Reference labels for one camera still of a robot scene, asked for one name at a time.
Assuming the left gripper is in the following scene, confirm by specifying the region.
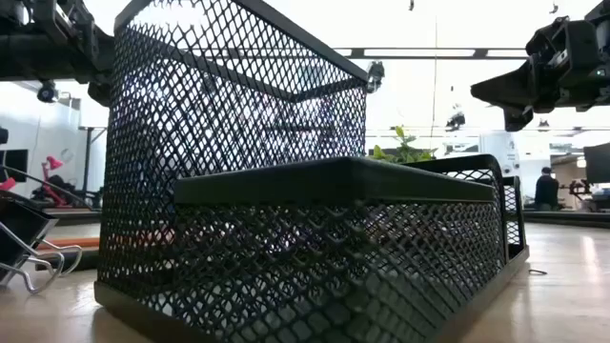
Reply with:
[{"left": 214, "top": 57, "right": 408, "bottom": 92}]
[{"left": 0, "top": 0, "right": 116, "bottom": 108}]

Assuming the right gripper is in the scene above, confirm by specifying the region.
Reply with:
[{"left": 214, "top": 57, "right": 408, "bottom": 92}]
[{"left": 470, "top": 0, "right": 610, "bottom": 133}]

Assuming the orange pencil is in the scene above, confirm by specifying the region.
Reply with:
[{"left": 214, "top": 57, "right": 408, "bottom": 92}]
[{"left": 35, "top": 236, "right": 101, "bottom": 252}]

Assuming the black binder clip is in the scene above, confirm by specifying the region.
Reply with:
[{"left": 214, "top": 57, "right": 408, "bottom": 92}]
[{"left": 0, "top": 197, "right": 84, "bottom": 294}]

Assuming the black mesh desk organizer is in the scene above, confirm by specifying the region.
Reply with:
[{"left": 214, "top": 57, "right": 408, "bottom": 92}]
[{"left": 93, "top": 0, "right": 530, "bottom": 343}]

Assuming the white cylindrical machine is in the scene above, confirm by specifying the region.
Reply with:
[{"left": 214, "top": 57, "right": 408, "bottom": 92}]
[{"left": 478, "top": 131, "right": 521, "bottom": 175}]

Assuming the black metal rack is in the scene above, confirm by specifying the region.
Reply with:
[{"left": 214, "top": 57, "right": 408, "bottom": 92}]
[{"left": 78, "top": 126, "right": 109, "bottom": 196}]

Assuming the person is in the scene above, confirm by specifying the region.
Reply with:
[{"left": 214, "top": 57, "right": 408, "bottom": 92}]
[{"left": 534, "top": 166, "right": 561, "bottom": 212}]

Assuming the red desk lamp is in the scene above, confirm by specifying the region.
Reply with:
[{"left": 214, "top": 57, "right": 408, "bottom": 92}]
[{"left": 30, "top": 155, "right": 68, "bottom": 207}]

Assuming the black desk monitor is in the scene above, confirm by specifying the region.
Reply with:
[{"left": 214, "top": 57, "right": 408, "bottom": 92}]
[{"left": 583, "top": 141, "right": 610, "bottom": 185}]

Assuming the small green potted plant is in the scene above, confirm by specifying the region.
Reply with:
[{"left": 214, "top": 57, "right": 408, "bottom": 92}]
[{"left": 369, "top": 125, "right": 437, "bottom": 164}]

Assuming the black pen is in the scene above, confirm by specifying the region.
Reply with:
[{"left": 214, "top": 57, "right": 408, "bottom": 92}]
[{"left": 35, "top": 248, "right": 99, "bottom": 272}]

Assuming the black wall monitor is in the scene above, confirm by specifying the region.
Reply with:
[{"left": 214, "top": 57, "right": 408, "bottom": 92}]
[{"left": 0, "top": 149, "right": 29, "bottom": 184}]

